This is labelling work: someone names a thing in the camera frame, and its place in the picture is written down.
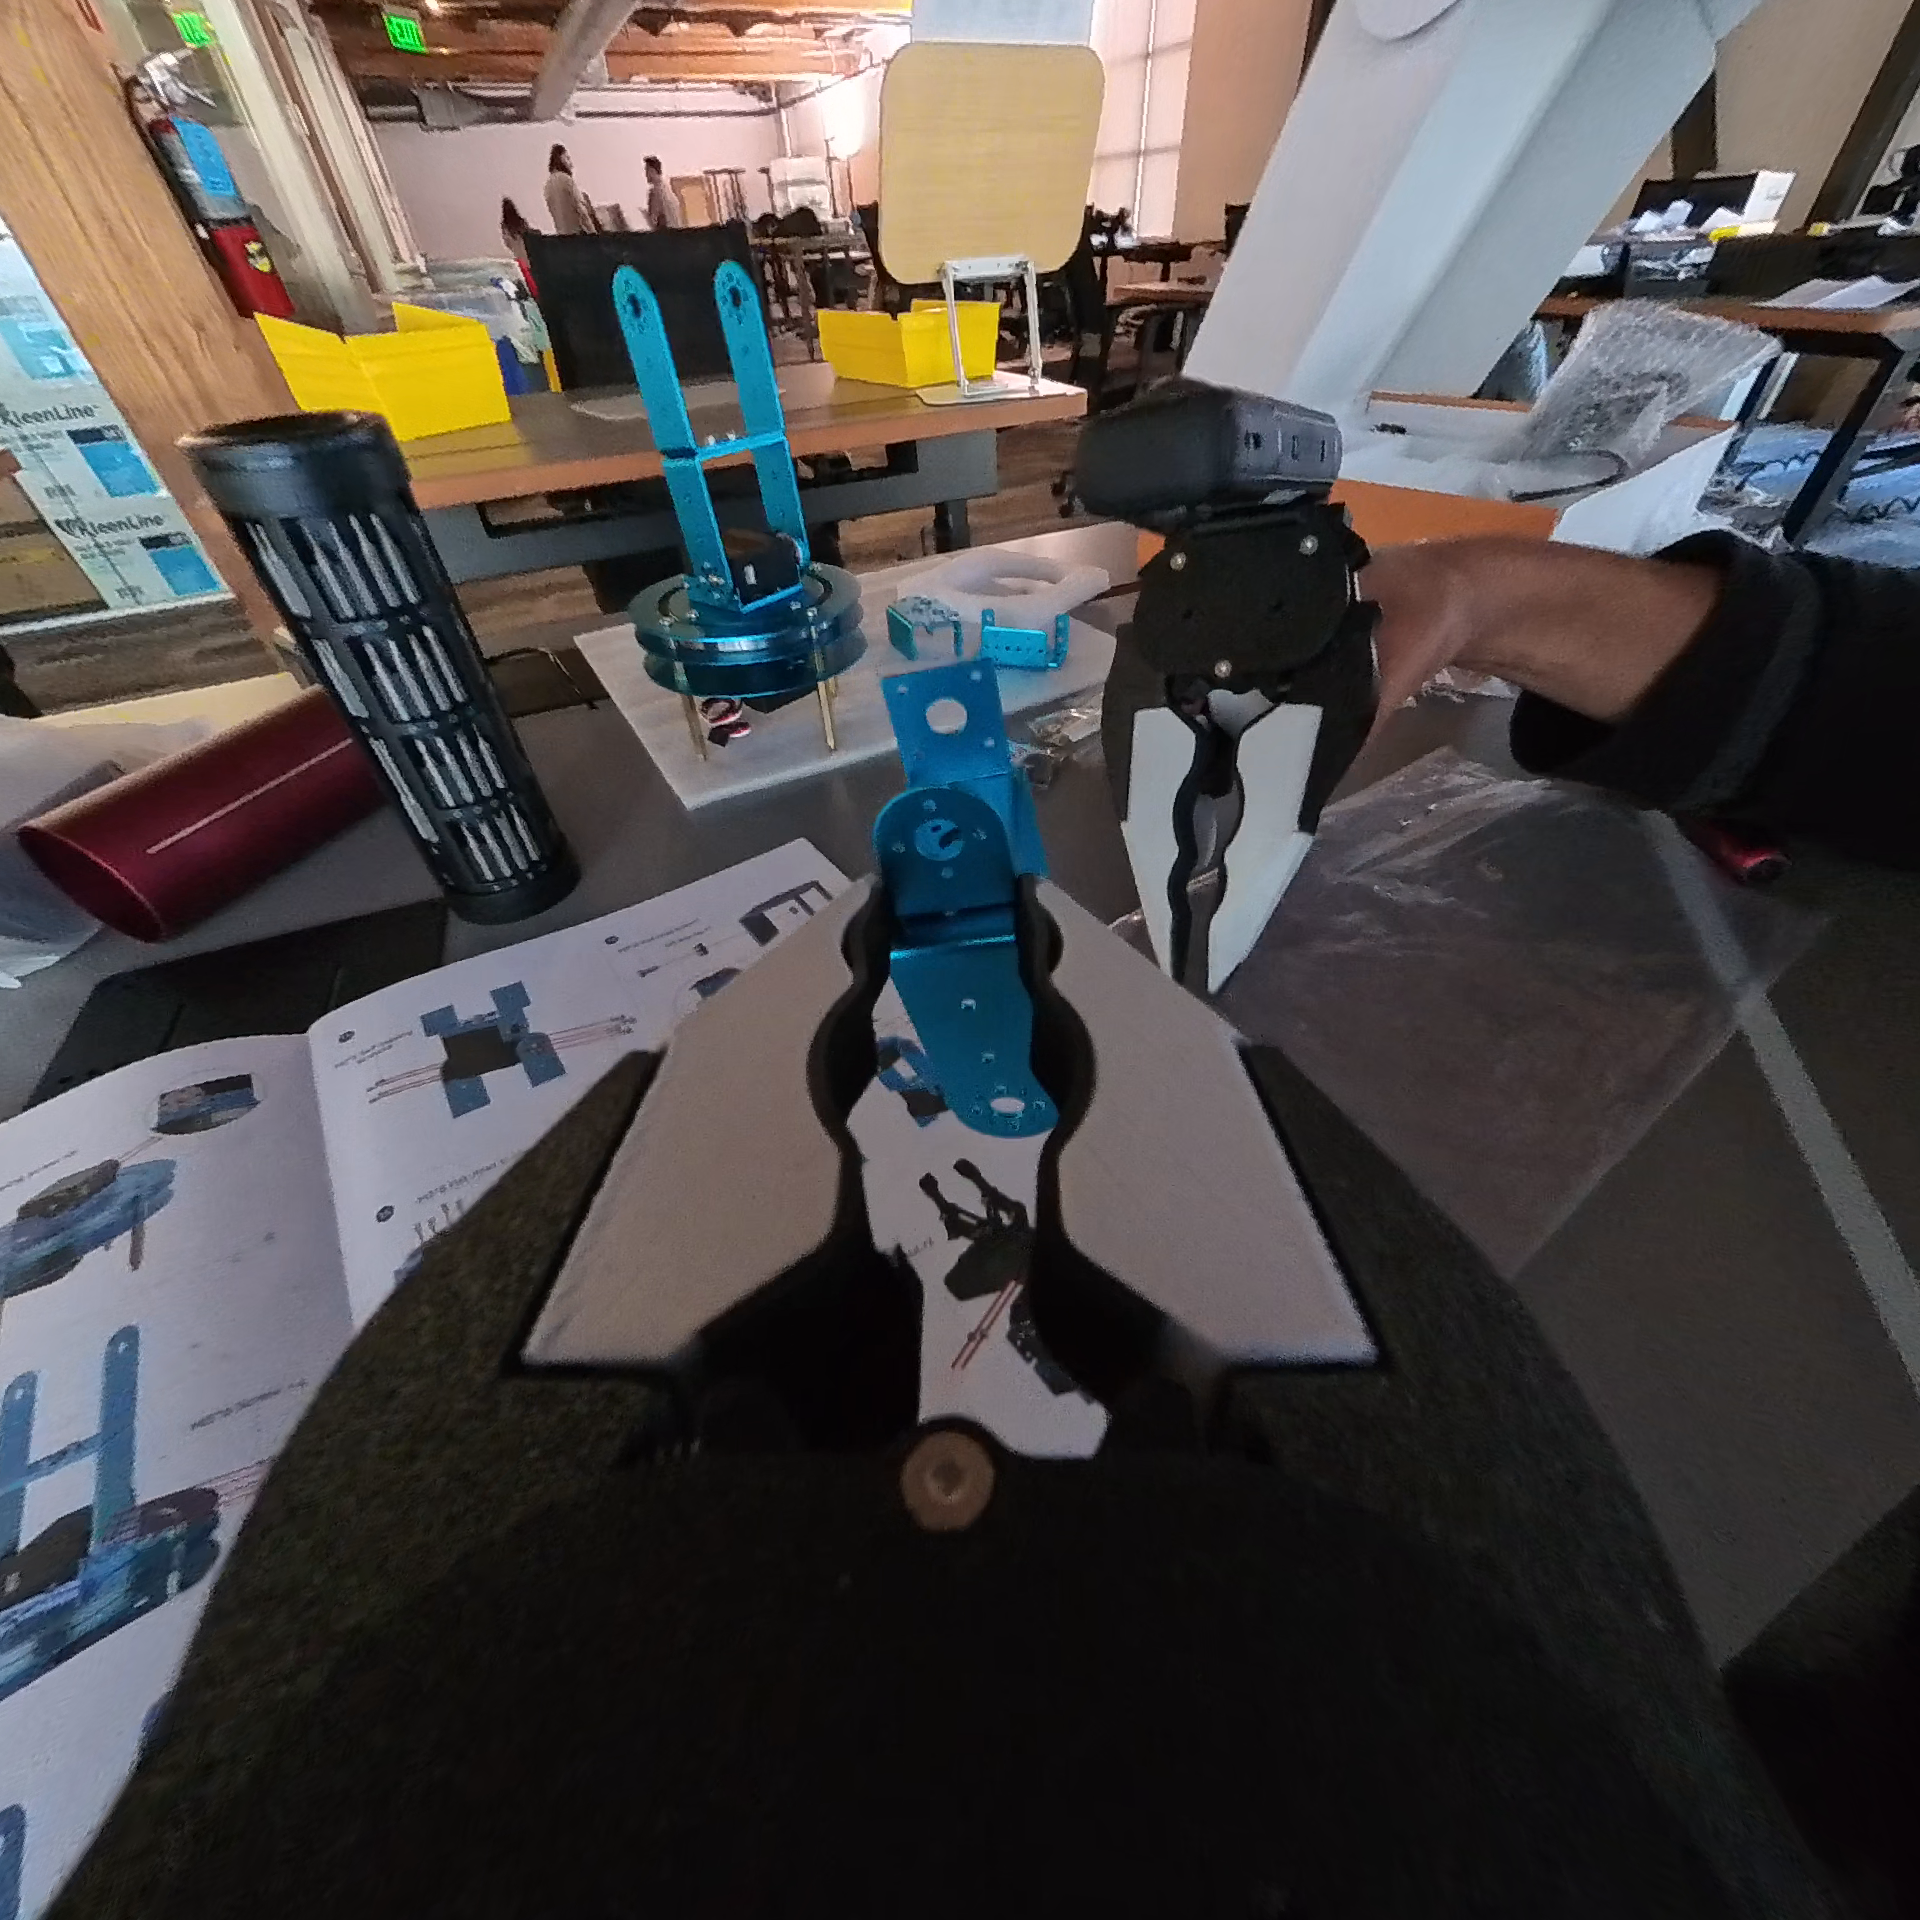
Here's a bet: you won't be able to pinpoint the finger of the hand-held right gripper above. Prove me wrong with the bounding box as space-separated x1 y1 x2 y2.
1199 692 1327 1000
1123 703 1212 996

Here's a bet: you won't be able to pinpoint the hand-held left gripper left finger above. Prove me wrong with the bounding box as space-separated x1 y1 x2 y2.
515 875 901 1374

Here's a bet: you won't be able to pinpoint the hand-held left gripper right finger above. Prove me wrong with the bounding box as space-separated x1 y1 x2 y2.
1026 875 1381 1368

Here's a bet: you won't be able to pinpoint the blue metal bracket assembly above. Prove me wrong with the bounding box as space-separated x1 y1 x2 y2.
874 655 1059 1142

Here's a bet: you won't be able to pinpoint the clear plastic bag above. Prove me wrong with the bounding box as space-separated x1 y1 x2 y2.
1109 746 1829 1280

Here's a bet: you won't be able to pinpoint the grey desk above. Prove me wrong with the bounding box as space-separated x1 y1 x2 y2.
0 660 1920 1668

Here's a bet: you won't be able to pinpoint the person's right hand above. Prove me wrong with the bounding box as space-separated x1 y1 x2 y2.
1356 531 1721 725

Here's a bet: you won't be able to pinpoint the scattered small parts bags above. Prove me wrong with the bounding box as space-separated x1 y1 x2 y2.
1015 701 1116 786

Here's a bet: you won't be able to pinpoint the white foam packing piece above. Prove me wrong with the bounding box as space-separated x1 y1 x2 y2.
935 543 1121 620

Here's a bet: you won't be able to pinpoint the white foam slab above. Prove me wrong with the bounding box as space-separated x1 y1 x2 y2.
573 575 1145 815

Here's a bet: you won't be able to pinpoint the yellow plastic bin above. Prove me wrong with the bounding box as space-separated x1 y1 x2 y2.
815 295 1007 392
252 295 515 443

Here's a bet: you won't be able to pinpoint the bag of black parts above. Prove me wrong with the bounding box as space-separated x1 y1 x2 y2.
1511 295 1789 507

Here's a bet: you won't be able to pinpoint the assembly instruction manual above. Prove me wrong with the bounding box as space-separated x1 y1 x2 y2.
0 835 1116 1920

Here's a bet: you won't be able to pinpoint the orange cardboard box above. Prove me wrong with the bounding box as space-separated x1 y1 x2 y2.
1182 0 1776 550

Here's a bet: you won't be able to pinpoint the slim red metal cylinder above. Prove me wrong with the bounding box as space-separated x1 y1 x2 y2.
1691 815 1798 889

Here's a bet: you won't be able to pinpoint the dark grey flat case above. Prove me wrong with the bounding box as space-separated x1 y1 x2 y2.
25 895 451 1117

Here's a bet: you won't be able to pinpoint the rounded wooden board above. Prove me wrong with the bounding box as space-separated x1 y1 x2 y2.
875 39 1112 288

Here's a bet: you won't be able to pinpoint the large red striped tube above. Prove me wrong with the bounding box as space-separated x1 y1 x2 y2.
18 685 396 948

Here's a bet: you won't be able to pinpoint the black cylindrical bit holder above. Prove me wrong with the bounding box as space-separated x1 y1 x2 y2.
176 407 587 927

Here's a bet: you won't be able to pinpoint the cluttered wooden table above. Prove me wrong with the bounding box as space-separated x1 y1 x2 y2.
1535 164 1920 545

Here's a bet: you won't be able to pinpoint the white crumpled plastic sheet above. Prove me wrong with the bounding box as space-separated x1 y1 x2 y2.
0 703 126 984

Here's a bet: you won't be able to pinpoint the black screen panel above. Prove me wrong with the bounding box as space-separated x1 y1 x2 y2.
518 221 762 398

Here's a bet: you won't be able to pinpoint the person's dark clothing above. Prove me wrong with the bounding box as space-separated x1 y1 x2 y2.
1721 1483 1920 1920

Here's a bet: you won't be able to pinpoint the blue white window poster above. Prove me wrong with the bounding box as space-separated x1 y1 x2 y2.
0 223 230 620

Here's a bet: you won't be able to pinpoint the red fire extinguisher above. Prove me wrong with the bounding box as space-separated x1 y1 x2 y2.
126 66 297 323

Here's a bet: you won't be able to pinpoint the blue perforated plate bracket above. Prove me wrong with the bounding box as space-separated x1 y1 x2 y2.
977 600 1081 677

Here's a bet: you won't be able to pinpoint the white wire stand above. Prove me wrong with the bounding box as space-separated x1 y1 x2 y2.
911 253 1056 407

